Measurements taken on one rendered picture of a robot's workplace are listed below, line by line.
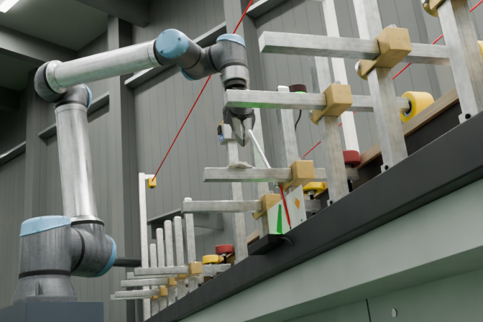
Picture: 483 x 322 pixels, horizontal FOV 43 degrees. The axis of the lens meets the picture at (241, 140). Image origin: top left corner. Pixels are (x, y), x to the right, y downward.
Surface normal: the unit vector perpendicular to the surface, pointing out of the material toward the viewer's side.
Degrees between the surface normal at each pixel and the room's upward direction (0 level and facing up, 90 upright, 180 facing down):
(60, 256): 90
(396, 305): 90
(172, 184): 90
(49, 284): 70
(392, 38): 90
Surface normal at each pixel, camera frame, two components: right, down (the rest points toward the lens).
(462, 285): -0.95, -0.02
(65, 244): 0.88, -0.24
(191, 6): -0.68, -0.19
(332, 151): 0.30, -0.36
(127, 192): 0.73, -0.30
